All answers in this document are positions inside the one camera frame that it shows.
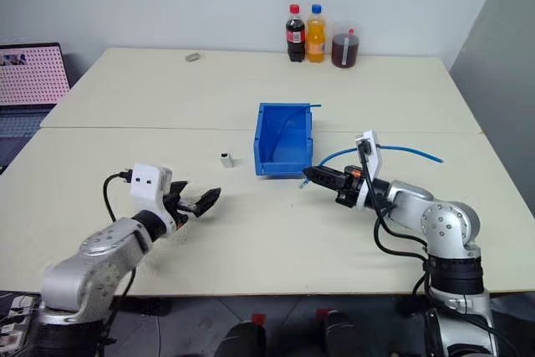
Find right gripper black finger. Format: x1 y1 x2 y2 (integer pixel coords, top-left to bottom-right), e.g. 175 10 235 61
302 166 346 181
306 176 344 193

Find blue plastic bin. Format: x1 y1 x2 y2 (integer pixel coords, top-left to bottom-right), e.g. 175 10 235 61
252 101 315 178

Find clear cup dark red liquid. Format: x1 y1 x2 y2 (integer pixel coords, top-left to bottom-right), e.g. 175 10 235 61
330 20 362 70

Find thin blue cable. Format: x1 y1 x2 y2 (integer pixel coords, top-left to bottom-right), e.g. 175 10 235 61
270 101 324 164
298 144 446 189

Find black white patterned object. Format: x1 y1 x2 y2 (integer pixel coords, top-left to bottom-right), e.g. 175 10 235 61
0 289 41 357

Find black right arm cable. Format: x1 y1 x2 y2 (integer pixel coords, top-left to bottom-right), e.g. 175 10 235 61
357 141 438 312

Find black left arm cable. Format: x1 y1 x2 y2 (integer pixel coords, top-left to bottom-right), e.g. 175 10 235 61
102 169 139 335

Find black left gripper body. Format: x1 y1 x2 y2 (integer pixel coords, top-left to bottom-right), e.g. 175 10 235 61
166 188 198 231

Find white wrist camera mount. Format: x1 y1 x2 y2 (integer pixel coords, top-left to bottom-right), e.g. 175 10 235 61
130 162 174 235
354 130 384 208

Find open laptop pink screen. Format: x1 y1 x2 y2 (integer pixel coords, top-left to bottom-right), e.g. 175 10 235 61
0 42 72 171

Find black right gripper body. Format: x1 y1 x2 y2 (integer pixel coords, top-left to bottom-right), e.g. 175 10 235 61
334 166 369 209

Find orange soda bottle blue cap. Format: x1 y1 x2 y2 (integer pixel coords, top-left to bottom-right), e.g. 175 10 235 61
305 3 328 64

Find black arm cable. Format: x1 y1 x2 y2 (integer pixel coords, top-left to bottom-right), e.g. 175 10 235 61
357 141 438 312
102 169 139 335

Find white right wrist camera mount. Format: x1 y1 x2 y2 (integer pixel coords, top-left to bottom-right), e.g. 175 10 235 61
354 130 384 208

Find cola bottle red cap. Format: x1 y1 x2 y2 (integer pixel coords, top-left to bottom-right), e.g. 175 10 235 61
285 3 307 64

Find dark rounded shape red tab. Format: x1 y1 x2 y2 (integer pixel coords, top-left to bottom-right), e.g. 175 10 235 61
315 308 357 357
214 313 269 357

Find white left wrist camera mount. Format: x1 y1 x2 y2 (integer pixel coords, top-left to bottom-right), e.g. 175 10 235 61
130 162 174 235

